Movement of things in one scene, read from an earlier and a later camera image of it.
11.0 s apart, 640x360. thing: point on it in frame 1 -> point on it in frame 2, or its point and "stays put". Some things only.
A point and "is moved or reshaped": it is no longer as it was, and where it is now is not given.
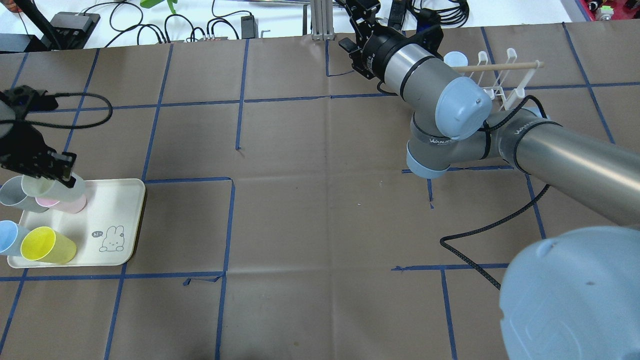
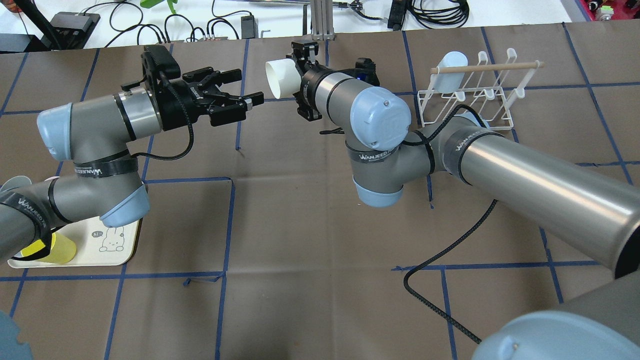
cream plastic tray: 106,232 stays put
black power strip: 397,14 stays put
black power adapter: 249,27 stays put
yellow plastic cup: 45,245 stays put
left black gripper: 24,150 -> 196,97
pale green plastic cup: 58,190 is moved or reshaped
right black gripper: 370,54 -> 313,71
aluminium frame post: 322,21 stays put
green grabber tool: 151,3 stays put
